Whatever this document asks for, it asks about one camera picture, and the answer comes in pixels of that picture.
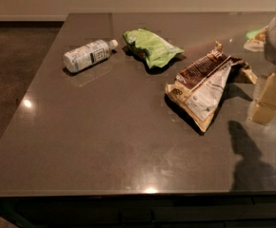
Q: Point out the white plastic bottle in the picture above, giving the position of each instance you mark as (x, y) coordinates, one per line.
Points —
(88, 55)

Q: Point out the green rice chip bag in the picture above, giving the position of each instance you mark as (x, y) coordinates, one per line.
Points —
(150, 47)

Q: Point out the brown white snack bag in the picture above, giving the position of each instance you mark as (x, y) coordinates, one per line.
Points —
(198, 88)

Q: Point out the green tan snack bag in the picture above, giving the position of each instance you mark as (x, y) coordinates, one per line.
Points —
(255, 40)

